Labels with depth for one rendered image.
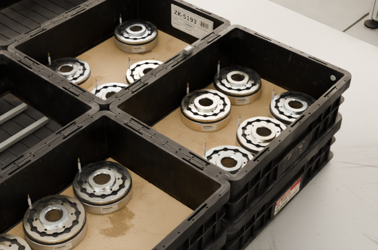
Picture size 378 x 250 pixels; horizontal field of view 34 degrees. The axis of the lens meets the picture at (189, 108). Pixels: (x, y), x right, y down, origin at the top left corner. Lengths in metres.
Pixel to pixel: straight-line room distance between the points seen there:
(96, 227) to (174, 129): 0.28
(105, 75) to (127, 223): 0.43
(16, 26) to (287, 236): 0.84
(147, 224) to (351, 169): 0.52
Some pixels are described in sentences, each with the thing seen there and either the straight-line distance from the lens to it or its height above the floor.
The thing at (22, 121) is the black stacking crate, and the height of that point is 0.83.
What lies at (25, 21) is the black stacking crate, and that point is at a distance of 1.64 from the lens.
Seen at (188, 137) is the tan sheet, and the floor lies 0.83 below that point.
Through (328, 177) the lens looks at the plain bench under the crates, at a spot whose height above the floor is 0.70.
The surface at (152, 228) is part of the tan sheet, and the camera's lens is 1.07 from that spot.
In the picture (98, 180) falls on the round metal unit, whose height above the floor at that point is 0.85.
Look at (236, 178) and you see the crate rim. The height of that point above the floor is 0.93.
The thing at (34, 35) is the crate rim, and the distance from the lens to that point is 1.38.
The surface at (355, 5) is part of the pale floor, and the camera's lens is 3.48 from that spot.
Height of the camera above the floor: 1.65
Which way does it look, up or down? 39 degrees down
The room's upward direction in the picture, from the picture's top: 1 degrees clockwise
